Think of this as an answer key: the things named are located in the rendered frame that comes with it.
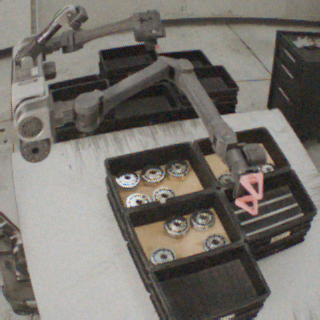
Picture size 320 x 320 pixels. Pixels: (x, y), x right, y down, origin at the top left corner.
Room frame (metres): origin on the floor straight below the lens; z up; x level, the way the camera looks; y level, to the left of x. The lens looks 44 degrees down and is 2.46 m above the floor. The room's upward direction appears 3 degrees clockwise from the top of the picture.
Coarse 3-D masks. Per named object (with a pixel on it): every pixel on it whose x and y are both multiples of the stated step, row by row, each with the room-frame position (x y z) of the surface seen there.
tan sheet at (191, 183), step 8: (192, 176) 1.58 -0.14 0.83; (144, 184) 1.52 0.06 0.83; (168, 184) 1.53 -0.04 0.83; (176, 184) 1.53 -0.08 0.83; (184, 184) 1.53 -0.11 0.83; (192, 184) 1.54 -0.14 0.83; (200, 184) 1.54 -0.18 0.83; (120, 192) 1.47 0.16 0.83; (128, 192) 1.47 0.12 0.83; (136, 192) 1.47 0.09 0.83; (144, 192) 1.48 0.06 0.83; (152, 192) 1.48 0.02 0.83; (176, 192) 1.49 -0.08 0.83; (184, 192) 1.49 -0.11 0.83
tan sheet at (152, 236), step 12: (216, 216) 1.36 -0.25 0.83; (144, 228) 1.28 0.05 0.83; (156, 228) 1.28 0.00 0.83; (192, 228) 1.29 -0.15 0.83; (216, 228) 1.29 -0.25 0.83; (144, 240) 1.22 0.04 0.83; (156, 240) 1.22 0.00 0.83; (168, 240) 1.22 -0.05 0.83; (180, 240) 1.22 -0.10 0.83; (192, 240) 1.23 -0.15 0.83; (228, 240) 1.23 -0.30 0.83; (180, 252) 1.16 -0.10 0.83; (192, 252) 1.16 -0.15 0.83
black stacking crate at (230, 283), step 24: (192, 264) 1.05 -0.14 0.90; (216, 264) 1.09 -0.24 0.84; (240, 264) 1.10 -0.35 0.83; (168, 288) 0.97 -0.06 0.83; (192, 288) 0.97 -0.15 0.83; (216, 288) 0.97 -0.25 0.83; (240, 288) 0.97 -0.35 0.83; (264, 288) 0.91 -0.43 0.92; (192, 312) 0.85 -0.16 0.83; (240, 312) 0.83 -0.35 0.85
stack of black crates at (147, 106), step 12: (156, 84) 2.74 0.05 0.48; (132, 96) 2.68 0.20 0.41; (144, 96) 2.71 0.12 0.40; (156, 96) 2.73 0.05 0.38; (168, 96) 2.68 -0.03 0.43; (120, 108) 2.59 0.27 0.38; (132, 108) 2.59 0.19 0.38; (144, 108) 2.60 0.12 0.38; (156, 108) 2.61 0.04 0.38; (168, 108) 2.61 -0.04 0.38; (120, 120) 2.37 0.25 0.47; (132, 120) 2.40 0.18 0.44; (144, 120) 2.42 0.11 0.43; (156, 120) 2.44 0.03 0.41; (168, 120) 2.47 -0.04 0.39
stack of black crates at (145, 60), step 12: (120, 48) 3.06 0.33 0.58; (132, 48) 3.09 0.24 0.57; (144, 48) 3.12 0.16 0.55; (108, 60) 3.03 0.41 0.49; (120, 60) 3.03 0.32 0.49; (132, 60) 3.03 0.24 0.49; (144, 60) 3.03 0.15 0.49; (156, 60) 2.96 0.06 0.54; (108, 72) 2.75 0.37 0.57; (120, 72) 2.78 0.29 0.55; (132, 72) 2.80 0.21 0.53
